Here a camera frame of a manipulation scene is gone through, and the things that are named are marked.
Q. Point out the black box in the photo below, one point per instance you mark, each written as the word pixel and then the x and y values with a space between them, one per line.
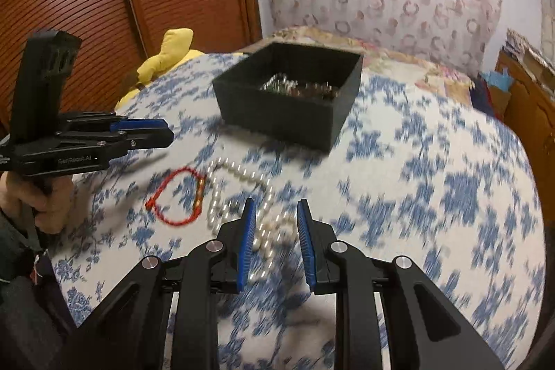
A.
pixel 277 123

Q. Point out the person's left hand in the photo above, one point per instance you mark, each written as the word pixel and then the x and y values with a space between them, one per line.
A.
pixel 54 201

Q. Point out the wooden side cabinet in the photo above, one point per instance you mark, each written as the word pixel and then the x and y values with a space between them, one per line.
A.
pixel 529 110

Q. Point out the brown paper carton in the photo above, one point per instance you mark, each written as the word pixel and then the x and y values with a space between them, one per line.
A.
pixel 498 103

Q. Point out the person's left forearm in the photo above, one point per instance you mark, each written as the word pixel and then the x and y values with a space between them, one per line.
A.
pixel 21 309

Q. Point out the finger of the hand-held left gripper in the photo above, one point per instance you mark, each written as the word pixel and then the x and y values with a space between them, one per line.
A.
pixel 138 125
pixel 149 138

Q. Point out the silver metal bangle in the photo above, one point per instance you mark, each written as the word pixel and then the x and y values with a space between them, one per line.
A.
pixel 277 83

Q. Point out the blue plastic bag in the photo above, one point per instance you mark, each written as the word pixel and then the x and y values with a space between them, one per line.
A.
pixel 498 79

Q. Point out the yellow plush toy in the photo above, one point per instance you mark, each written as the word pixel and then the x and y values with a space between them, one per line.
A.
pixel 177 42

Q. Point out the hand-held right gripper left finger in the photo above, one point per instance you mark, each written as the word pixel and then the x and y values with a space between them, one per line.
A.
pixel 245 244

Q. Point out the stack of printed cloths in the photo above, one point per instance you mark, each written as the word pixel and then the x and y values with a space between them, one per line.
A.
pixel 531 49

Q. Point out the blue floral tablecloth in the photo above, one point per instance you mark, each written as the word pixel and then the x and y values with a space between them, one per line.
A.
pixel 412 201

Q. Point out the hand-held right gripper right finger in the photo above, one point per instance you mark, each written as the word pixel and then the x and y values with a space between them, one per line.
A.
pixel 305 248

